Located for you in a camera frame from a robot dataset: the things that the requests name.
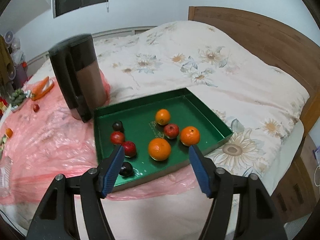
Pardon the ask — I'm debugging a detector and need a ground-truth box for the grey plate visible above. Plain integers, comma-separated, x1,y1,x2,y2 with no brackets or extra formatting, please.
10,89,31,112

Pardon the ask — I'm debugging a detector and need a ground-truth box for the orange rimmed white plate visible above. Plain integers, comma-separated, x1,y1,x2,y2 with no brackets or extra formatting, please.
31,79,54,101

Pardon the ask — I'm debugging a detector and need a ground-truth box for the pile of green leaves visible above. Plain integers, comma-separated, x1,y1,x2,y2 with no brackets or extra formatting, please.
10,88,27,107

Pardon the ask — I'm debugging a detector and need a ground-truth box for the purple bin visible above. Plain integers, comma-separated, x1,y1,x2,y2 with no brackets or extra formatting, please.
13,64,28,88

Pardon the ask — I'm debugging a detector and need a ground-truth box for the floral bed quilt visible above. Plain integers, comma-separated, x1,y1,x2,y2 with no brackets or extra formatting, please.
1,21,309,239

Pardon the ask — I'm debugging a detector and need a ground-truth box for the clear glass square dish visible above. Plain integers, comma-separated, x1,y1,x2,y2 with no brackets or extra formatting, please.
0,156,13,198

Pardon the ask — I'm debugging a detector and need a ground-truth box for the red apple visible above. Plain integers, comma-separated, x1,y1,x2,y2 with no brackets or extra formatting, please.
33,104,40,113
163,124,180,139
121,141,137,158
110,131,125,145

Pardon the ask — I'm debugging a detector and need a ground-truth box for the olive green hanging coat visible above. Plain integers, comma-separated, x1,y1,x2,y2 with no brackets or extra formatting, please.
0,35,14,86

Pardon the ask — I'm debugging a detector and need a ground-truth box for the orange carrot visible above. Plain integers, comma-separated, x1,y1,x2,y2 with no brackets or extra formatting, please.
30,76,49,98

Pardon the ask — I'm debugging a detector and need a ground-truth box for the green metal tray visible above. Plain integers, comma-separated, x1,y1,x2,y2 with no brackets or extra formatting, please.
93,88,233,192

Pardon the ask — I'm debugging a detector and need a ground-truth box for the bok choy leaf upper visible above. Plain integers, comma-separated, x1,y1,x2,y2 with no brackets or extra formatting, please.
0,134,8,146

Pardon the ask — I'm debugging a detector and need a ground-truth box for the black copper electric kettle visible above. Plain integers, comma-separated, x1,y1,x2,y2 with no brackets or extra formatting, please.
49,34,108,122

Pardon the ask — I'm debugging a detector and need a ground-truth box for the small white fan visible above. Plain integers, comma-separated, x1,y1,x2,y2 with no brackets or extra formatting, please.
3,31,14,45

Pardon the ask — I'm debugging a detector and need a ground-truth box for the large orange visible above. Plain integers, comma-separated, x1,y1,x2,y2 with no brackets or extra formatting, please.
148,138,171,161
180,126,201,146

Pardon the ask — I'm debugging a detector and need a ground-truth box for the dark plum back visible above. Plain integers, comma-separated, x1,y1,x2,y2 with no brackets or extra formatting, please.
119,161,133,177

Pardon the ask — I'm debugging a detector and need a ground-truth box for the wooden headboard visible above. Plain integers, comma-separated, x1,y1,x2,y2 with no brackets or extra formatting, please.
188,6,319,134

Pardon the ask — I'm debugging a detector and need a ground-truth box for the lone orange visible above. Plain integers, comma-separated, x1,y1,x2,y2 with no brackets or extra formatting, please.
5,128,13,138

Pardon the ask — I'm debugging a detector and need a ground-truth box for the small orange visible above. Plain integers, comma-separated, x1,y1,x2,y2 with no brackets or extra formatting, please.
155,109,171,126

